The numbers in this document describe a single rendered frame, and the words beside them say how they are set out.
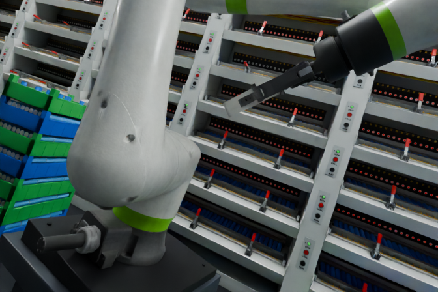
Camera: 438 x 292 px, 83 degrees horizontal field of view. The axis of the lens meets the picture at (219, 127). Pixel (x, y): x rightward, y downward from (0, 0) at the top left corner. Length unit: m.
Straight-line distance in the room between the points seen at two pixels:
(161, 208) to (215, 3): 0.44
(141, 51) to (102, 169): 0.16
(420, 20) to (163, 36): 0.35
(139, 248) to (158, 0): 0.42
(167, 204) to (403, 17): 0.48
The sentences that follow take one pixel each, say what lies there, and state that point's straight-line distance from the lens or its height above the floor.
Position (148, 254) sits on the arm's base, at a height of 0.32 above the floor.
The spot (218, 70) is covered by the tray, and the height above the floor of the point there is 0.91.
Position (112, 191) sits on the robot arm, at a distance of 0.35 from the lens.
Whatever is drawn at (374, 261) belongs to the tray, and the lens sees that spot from 1.16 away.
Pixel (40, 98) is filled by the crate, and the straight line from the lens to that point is 1.05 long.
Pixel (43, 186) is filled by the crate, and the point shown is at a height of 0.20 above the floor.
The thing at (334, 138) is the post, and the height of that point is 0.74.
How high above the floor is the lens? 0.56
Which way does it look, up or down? 4 degrees up
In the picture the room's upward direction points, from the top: 19 degrees clockwise
